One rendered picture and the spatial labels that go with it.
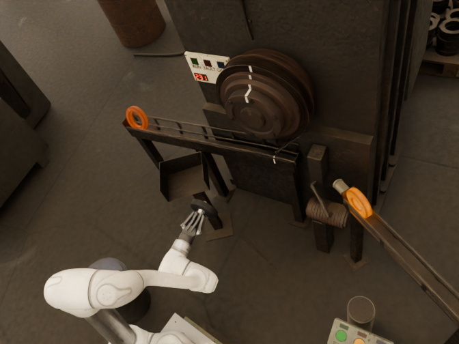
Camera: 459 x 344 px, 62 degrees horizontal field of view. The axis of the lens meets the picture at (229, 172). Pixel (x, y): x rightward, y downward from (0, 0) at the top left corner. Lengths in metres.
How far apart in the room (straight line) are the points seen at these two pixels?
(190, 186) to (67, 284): 1.05
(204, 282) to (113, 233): 1.42
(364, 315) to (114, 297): 1.10
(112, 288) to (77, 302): 0.15
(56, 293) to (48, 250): 1.94
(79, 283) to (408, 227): 1.97
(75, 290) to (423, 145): 2.44
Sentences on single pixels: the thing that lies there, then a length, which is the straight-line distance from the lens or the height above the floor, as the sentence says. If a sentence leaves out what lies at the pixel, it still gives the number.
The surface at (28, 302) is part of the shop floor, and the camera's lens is 3.28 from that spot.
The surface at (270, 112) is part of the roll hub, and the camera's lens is 1.65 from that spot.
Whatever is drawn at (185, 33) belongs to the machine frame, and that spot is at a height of 1.35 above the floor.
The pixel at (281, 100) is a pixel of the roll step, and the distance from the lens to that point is 1.64.
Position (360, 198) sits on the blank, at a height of 0.78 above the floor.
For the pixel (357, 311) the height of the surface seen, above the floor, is 0.52.
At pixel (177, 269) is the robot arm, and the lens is 1.87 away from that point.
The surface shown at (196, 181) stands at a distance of 2.26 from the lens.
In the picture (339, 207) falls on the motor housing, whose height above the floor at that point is 0.53.
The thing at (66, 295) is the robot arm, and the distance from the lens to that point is 1.44.
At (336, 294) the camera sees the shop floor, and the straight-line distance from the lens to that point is 2.46.
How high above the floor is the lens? 2.35
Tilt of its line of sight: 52 degrees down
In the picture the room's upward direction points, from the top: 24 degrees counter-clockwise
